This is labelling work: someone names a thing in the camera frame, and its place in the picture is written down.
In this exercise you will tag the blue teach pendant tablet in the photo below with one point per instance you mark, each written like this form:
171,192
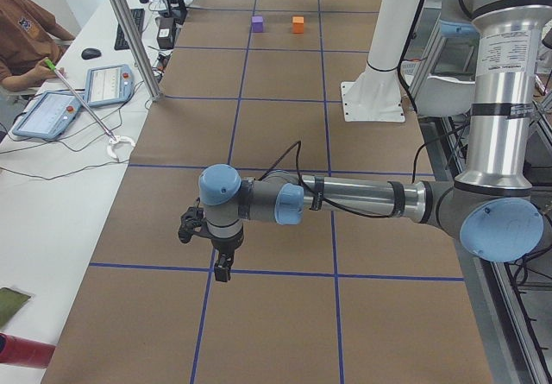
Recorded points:
108,85
49,117

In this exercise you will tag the person in brown shirt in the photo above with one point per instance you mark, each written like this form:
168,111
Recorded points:
29,36

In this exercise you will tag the purple foam block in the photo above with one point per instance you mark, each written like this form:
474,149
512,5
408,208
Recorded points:
257,24

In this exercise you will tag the blue teach pendant tablet near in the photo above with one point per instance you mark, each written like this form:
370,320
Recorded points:
49,117

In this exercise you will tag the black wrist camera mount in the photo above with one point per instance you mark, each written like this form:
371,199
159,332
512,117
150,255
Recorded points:
192,224

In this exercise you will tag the black power adapter box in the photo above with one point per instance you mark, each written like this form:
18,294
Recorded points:
166,33

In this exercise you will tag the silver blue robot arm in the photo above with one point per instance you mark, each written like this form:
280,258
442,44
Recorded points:
486,208

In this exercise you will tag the green cloth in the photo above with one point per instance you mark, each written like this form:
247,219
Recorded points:
11,302

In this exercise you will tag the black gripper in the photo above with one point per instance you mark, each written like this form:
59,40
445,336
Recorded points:
226,244

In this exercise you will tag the blue teach pendant tablet far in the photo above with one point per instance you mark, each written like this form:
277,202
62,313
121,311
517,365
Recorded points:
108,85

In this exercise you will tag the long reacher grabber stick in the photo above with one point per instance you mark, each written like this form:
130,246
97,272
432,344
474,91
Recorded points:
114,140

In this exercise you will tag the red cylinder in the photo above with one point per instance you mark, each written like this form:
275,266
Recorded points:
22,352

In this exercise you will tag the aluminium frame post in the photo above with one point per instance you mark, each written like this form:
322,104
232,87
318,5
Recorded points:
133,37

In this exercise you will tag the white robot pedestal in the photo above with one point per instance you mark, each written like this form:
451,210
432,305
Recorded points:
375,96

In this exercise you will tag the orange foam block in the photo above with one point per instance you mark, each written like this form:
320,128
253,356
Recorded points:
297,25

